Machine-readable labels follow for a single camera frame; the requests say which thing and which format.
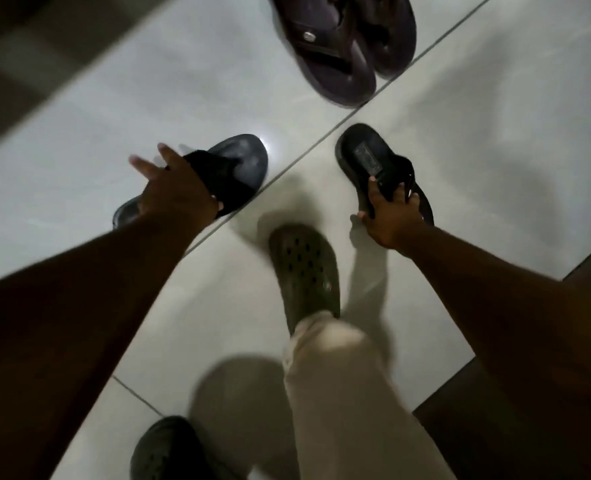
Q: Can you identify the person's left hand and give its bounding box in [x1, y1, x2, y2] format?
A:
[128, 143, 224, 236]

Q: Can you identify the person's right hand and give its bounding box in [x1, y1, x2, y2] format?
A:
[358, 176, 427, 253]

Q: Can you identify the black strap sandal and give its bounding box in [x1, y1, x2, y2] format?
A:
[335, 123, 435, 226]

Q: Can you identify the dark grey slide sandal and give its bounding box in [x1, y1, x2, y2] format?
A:
[112, 134, 269, 230]

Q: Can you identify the person's right forearm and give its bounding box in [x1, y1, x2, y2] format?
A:
[398, 226, 591, 480]

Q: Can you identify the person's left forearm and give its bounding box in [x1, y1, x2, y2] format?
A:
[0, 215, 211, 480]

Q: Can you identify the dark green perforated clog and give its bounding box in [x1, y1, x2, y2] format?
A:
[268, 224, 341, 336]
[129, 416, 241, 480]

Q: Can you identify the dark brown flip-flop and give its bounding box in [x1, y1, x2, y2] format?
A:
[268, 0, 378, 108]
[351, 0, 417, 79]

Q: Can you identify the beige trouser leg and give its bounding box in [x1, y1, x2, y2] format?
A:
[281, 311, 457, 480]

